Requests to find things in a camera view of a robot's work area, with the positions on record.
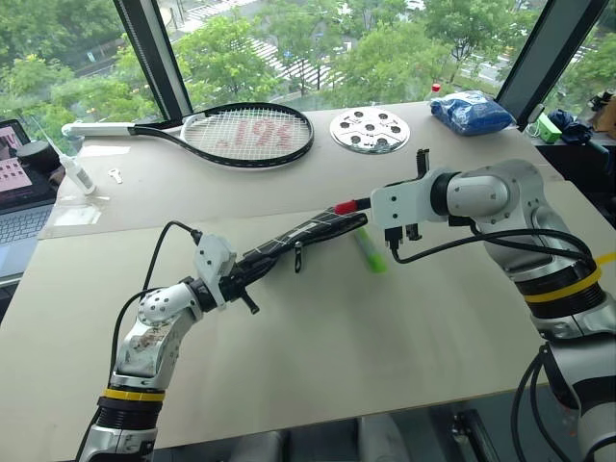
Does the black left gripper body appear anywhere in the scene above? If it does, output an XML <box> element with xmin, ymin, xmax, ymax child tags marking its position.
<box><xmin>217</xmin><ymin>263</ymin><xmax>251</xmax><ymax>304</ymax></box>

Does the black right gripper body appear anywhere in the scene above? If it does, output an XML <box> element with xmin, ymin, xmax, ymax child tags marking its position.
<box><xmin>383</xmin><ymin>147</ymin><xmax>430</xmax><ymax>249</ymax></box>

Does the green highlighter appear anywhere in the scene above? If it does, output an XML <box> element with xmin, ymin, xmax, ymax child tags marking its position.
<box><xmin>354</xmin><ymin>226</ymin><xmax>389</xmax><ymax>274</ymax></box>

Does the round silver perforated metal disc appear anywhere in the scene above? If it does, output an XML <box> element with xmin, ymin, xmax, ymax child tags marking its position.
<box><xmin>329</xmin><ymin>107</ymin><xmax>413</xmax><ymax>155</ymax></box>

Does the blue plastic bag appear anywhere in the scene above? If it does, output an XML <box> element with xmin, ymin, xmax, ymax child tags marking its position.
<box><xmin>429</xmin><ymin>90</ymin><xmax>517</xmax><ymax>139</ymax></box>

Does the clear plastic sheet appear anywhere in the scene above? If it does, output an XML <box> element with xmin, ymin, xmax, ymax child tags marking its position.
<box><xmin>51</xmin><ymin>194</ymin><xmax>113</xmax><ymax>227</ymax></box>

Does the small green box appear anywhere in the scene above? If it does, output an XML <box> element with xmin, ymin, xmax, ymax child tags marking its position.
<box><xmin>536</xmin><ymin>113</ymin><xmax>563</xmax><ymax>144</ymax></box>

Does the black and white tennis racket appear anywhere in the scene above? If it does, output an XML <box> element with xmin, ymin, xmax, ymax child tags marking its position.
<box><xmin>61</xmin><ymin>102</ymin><xmax>316</xmax><ymax>170</ymax></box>

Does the grey rounded shape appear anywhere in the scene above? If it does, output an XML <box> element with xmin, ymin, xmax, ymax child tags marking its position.
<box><xmin>358</xmin><ymin>412</ymin><xmax>425</xmax><ymax>462</ymax></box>

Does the dark side table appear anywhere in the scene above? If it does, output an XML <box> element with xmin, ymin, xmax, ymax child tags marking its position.
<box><xmin>532</xmin><ymin>127</ymin><xmax>616</xmax><ymax>220</ymax></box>

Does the white glue tube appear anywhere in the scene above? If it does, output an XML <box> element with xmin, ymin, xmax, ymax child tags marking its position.
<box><xmin>38</xmin><ymin>129</ymin><xmax>98</xmax><ymax>196</ymax></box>

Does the dark blue cloth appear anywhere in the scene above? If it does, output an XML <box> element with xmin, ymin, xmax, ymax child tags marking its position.
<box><xmin>548</xmin><ymin>109</ymin><xmax>595</xmax><ymax>145</ymax></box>

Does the grey laptop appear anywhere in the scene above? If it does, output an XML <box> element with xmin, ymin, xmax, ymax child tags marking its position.
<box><xmin>0</xmin><ymin>118</ymin><xmax>60</xmax><ymax>281</ymax></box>

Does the black and white window pillar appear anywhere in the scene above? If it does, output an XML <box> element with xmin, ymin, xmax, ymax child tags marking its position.
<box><xmin>495</xmin><ymin>0</ymin><xmax>611</xmax><ymax>131</ymax></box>
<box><xmin>113</xmin><ymin>0</ymin><xmax>194</xmax><ymax>121</ymax></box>

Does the round black speaker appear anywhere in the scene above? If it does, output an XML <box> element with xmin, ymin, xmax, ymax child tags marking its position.
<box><xmin>16</xmin><ymin>141</ymin><xmax>63</xmax><ymax>182</ymax></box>

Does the brown cardboard box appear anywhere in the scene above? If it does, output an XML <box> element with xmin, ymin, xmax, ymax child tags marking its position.
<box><xmin>590</xmin><ymin>93</ymin><xmax>616</xmax><ymax>132</ymax></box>

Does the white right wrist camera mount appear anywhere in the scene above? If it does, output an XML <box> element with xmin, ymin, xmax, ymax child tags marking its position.
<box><xmin>369</xmin><ymin>167</ymin><xmax>437</xmax><ymax>228</ymax></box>

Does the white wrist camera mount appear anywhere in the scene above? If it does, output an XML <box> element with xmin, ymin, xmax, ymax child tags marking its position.
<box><xmin>369</xmin><ymin>167</ymin><xmax>437</xmax><ymax>228</ymax></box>
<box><xmin>193</xmin><ymin>233</ymin><xmax>238</xmax><ymax>312</ymax></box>

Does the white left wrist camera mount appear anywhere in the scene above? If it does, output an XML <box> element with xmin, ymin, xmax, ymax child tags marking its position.
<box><xmin>193</xmin><ymin>233</ymin><xmax>238</xmax><ymax>312</ymax></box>

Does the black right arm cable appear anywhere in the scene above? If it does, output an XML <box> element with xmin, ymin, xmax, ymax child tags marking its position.
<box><xmin>387</xmin><ymin>229</ymin><xmax>601</xmax><ymax>271</ymax></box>

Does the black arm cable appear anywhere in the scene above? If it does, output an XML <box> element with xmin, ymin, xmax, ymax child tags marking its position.
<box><xmin>387</xmin><ymin>229</ymin><xmax>601</xmax><ymax>271</ymax></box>
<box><xmin>109</xmin><ymin>219</ymin><xmax>203</xmax><ymax>381</ymax></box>

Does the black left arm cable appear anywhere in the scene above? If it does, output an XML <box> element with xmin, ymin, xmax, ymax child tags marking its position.
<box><xmin>109</xmin><ymin>219</ymin><xmax>203</xmax><ymax>381</ymax></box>

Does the black robot torso cable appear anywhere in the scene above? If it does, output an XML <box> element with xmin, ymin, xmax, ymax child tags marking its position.
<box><xmin>509</xmin><ymin>344</ymin><xmax>586</xmax><ymax>462</ymax></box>

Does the black metal bracket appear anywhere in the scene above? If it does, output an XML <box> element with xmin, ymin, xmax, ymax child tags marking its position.
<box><xmin>450</xmin><ymin>408</ymin><xmax>504</xmax><ymax>462</ymax></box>

